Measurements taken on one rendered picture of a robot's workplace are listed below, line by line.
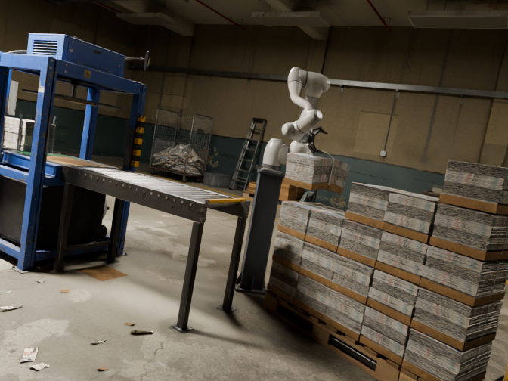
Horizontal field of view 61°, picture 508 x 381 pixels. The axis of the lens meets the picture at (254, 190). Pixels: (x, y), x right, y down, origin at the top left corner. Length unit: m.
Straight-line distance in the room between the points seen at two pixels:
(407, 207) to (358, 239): 0.38
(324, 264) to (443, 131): 6.94
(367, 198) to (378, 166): 7.00
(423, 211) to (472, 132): 7.05
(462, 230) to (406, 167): 7.22
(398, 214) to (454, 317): 0.60
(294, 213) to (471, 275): 1.26
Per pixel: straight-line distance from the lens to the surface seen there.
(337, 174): 3.20
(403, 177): 9.56
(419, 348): 2.57
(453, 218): 2.39
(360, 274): 2.70
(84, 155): 4.40
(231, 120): 11.37
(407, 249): 2.53
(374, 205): 2.66
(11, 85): 5.91
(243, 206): 2.98
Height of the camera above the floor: 1.19
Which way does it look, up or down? 6 degrees down
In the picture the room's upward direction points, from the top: 10 degrees clockwise
